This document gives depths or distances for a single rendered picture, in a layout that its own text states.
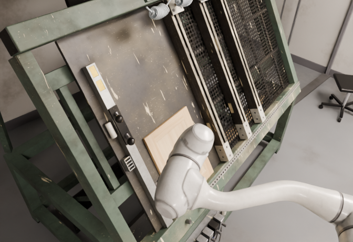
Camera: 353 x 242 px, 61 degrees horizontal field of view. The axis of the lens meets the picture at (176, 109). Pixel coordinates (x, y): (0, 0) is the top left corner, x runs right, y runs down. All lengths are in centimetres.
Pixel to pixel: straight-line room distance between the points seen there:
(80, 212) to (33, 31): 114
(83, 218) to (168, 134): 72
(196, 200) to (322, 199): 39
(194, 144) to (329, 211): 45
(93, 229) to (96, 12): 119
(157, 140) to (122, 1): 73
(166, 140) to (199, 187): 87
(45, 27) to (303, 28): 440
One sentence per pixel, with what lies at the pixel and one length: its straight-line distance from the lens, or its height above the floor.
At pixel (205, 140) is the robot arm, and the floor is 179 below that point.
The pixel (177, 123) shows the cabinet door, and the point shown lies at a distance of 176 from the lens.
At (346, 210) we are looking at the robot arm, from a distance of 106.
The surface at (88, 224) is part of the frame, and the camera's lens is 195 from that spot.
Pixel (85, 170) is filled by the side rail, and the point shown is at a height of 139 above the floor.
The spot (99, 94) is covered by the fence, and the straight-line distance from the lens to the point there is 145.
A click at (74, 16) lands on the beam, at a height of 193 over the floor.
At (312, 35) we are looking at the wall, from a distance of 520.
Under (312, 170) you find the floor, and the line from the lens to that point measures 352.
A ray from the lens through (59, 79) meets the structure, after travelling 145.
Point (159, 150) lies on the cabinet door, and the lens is 167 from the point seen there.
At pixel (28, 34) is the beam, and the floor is 192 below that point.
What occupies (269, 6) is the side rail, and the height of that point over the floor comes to 154.
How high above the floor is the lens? 240
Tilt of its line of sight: 38 degrees down
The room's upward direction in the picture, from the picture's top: 1 degrees clockwise
